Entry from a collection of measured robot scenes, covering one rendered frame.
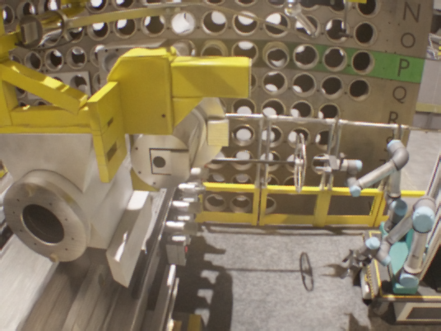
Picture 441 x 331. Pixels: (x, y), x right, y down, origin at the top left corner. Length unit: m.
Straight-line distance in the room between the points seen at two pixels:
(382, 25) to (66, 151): 3.01
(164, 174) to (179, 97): 0.28
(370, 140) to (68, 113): 3.24
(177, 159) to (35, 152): 0.45
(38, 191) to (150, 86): 0.45
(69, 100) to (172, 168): 0.41
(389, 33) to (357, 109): 0.86
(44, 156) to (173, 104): 0.42
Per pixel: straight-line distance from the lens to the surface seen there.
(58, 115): 0.99
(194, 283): 2.61
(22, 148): 1.10
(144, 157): 1.15
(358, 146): 3.76
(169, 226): 1.73
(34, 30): 1.03
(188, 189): 1.99
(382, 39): 3.47
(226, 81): 0.99
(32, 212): 1.20
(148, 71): 1.00
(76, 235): 1.07
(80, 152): 0.99
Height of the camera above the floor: 1.99
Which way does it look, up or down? 31 degrees down
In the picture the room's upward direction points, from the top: straight up
